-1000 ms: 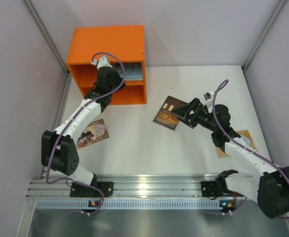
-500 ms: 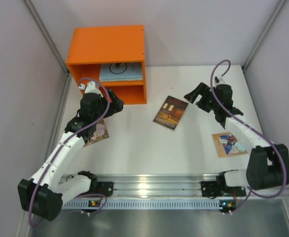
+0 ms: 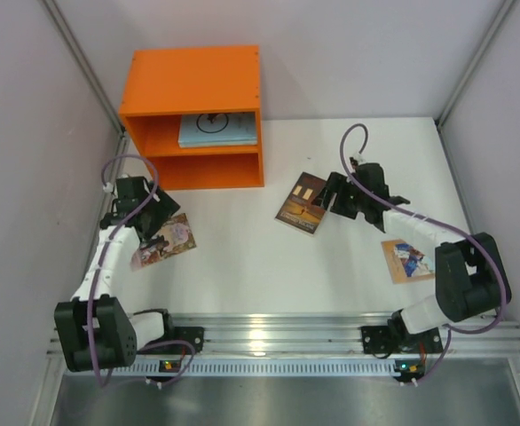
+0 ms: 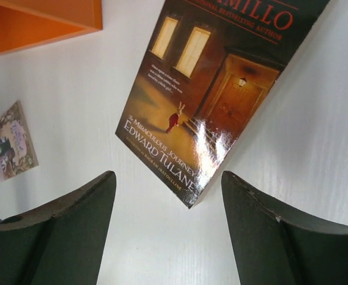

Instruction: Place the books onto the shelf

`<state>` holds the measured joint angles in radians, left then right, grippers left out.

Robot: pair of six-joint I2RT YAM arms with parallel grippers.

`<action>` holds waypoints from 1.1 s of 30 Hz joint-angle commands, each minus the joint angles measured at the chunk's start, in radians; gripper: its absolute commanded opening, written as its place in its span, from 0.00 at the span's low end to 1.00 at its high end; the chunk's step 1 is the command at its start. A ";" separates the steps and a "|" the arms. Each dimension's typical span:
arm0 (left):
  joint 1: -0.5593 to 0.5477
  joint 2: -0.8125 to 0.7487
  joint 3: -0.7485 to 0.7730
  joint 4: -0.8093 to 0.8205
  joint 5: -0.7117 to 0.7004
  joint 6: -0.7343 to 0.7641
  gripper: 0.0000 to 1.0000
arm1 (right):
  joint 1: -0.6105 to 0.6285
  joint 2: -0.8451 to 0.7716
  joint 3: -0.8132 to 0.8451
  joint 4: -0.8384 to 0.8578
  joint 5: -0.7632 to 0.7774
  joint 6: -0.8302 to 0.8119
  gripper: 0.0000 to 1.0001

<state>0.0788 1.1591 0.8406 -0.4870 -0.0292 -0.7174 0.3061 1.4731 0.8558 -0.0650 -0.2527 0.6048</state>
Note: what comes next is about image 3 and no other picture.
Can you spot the slotted grey cable duct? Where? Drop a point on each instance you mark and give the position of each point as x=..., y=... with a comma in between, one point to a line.
x=271, y=367

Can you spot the right aluminium corner post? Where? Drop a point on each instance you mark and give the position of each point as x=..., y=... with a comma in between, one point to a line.
x=490, y=34

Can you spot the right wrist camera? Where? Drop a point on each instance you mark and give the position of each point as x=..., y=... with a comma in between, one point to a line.
x=357, y=160

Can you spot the aluminium corner post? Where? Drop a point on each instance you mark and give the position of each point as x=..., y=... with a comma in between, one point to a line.
x=77, y=53
x=490, y=34

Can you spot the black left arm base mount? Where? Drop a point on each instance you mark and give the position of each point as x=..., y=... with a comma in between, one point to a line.
x=191, y=335

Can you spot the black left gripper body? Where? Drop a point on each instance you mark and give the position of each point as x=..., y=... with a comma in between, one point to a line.
x=154, y=224

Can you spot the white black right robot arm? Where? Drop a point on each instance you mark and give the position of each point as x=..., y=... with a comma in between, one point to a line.
x=468, y=271

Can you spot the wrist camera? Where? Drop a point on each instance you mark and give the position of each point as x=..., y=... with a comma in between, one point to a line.
x=357, y=160
x=109, y=188

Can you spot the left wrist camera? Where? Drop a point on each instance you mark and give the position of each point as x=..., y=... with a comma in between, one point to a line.
x=109, y=188

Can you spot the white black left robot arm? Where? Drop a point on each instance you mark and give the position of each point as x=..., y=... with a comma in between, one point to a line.
x=94, y=330

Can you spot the orange two-shelf cabinet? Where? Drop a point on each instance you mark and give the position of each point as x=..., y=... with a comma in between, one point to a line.
x=163, y=86

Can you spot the light blue cat book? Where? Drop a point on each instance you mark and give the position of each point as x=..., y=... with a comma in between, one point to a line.
x=223, y=129

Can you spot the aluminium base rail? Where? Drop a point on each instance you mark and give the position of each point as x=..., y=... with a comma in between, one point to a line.
x=297, y=335

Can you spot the dark brown sunset book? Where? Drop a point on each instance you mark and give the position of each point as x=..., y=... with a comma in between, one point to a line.
x=299, y=210

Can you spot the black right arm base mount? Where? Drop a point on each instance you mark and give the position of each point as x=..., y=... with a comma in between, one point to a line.
x=381, y=341

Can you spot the orange illustrated book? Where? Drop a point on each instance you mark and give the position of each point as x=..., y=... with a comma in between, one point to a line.
x=405, y=263

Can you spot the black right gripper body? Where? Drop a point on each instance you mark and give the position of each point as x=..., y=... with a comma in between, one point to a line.
x=337, y=195

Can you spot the pink illustrated fairy-tale book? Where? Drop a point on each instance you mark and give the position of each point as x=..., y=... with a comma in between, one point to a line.
x=174, y=238

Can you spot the left aluminium corner post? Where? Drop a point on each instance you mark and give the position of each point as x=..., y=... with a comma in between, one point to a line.
x=77, y=53

